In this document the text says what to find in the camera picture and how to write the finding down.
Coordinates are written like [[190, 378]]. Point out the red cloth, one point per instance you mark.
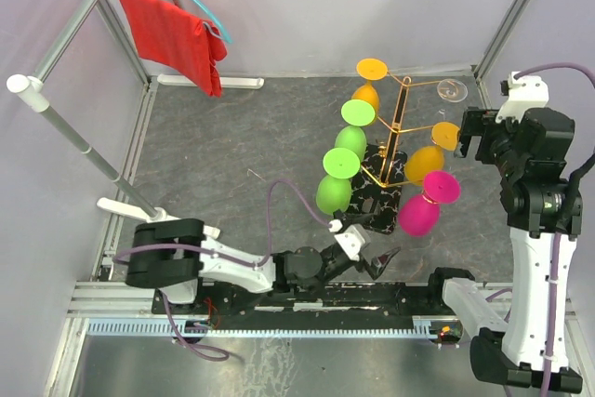
[[173, 37]]

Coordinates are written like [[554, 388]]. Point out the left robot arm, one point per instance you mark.
[[175, 256]]

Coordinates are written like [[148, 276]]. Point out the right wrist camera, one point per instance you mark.
[[524, 93]]

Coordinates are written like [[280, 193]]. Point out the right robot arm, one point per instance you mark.
[[544, 216]]

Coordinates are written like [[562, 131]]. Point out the clear champagne flute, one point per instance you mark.
[[453, 94]]

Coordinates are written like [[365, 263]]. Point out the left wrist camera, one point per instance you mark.
[[352, 240]]

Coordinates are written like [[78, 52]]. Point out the orange plastic goblet front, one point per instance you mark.
[[370, 70]]

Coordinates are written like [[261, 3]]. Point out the white stand foot front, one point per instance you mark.
[[133, 211]]

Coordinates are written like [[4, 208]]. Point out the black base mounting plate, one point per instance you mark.
[[359, 302]]

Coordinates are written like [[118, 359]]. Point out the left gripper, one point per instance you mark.
[[377, 265]]

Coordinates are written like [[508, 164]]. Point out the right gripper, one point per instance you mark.
[[472, 125]]

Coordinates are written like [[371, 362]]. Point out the pink plastic goblet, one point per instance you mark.
[[421, 212]]

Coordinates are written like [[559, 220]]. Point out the orange plastic goblet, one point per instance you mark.
[[370, 70], [444, 137]]

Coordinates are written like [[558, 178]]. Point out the grey clothes stand pole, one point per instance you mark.
[[28, 88]]

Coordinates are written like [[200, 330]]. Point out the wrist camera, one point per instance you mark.
[[524, 93], [352, 240]]

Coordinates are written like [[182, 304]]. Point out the gold wire wine glass rack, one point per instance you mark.
[[377, 188]]

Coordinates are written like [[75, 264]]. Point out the white cable duct strip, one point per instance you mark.
[[315, 325]]

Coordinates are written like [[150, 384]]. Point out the green plastic goblet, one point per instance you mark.
[[357, 114], [334, 190]]

